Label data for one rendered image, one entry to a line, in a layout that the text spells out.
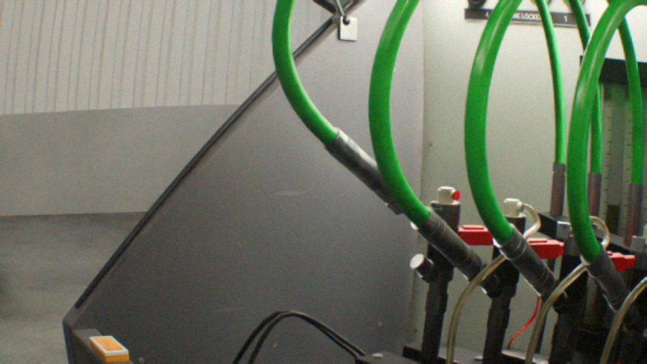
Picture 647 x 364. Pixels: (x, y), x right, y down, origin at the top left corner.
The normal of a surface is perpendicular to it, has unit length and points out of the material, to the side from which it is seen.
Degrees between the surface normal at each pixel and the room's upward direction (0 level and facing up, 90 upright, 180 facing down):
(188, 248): 90
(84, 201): 90
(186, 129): 90
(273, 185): 90
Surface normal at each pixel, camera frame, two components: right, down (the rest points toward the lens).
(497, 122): -0.79, 0.05
